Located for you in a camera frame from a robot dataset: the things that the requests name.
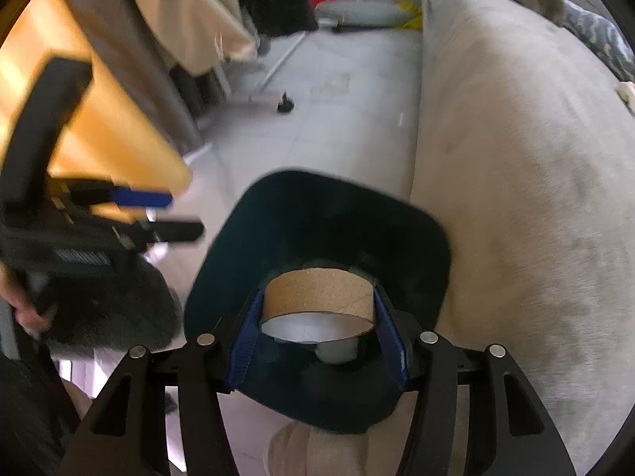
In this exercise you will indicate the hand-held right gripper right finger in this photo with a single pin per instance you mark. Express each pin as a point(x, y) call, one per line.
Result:
point(392, 342)

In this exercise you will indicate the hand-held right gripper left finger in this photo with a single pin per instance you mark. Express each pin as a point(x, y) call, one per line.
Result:
point(245, 347)

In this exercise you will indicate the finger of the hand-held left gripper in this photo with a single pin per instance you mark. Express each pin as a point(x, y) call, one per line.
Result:
point(168, 232)
point(139, 198)

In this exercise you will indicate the wide cardboard tape roll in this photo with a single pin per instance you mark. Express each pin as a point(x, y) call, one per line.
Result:
point(317, 292)

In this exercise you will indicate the dark teal trash bin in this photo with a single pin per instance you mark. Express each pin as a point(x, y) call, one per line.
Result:
point(307, 218)

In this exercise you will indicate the person's left forearm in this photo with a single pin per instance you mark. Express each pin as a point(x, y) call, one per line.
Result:
point(25, 416)

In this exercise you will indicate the person's left hand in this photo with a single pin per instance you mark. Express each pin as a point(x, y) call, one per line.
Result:
point(25, 318)

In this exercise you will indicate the yellow cabinet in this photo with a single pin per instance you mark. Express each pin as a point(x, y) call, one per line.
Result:
point(99, 124)

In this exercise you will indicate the dark fuzzy cloth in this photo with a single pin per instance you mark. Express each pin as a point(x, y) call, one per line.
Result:
point(114, 307)

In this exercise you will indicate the grey curtain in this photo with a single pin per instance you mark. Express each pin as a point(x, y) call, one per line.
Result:
point(139, 74)

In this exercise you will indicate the person's beige trouser leg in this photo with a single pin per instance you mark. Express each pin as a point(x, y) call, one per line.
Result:
point(327, 456)

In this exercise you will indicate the grey bed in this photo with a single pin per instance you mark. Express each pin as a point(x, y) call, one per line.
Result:
point(496, 208)

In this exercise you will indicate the white wheeled rack base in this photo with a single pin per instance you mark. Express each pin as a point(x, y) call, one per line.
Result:
point(285, 105)

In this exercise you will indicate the beige hanging garment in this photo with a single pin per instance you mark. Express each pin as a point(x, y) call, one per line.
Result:
point(198, 10)

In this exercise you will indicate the light blue floor cushion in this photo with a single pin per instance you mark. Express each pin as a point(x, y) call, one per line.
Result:
point(357, 12)

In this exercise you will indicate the yellow plastic bag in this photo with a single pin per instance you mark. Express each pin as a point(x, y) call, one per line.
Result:
point(411, 20)

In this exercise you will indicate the cream crumpled tissue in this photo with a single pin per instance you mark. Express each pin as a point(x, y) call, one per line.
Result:
point(627, 96)

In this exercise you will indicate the blue patterned blanket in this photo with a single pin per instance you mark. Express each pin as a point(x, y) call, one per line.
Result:
point(600, 39)

